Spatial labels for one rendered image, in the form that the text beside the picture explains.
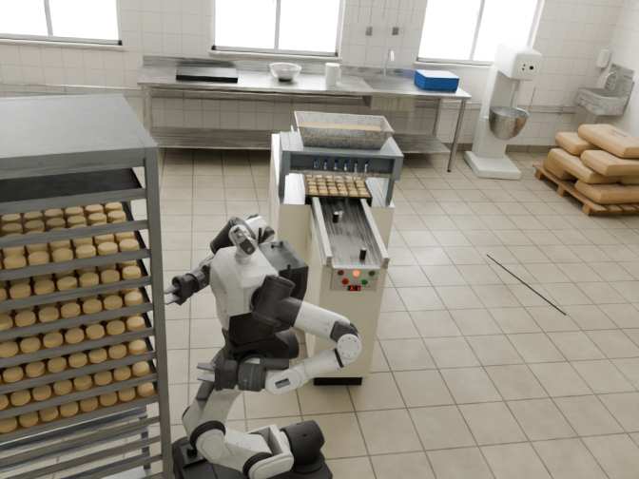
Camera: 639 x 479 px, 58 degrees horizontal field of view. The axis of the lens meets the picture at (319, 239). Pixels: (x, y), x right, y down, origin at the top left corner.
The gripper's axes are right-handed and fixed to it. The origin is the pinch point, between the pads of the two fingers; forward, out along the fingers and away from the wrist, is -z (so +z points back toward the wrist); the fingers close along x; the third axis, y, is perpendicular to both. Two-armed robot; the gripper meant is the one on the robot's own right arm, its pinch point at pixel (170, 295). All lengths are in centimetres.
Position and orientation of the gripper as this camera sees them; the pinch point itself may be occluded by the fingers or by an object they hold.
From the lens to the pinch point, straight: 228.9
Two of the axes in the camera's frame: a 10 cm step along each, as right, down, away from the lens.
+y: 8.3, 3.3, -4.5
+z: 5.5, -3.6, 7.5
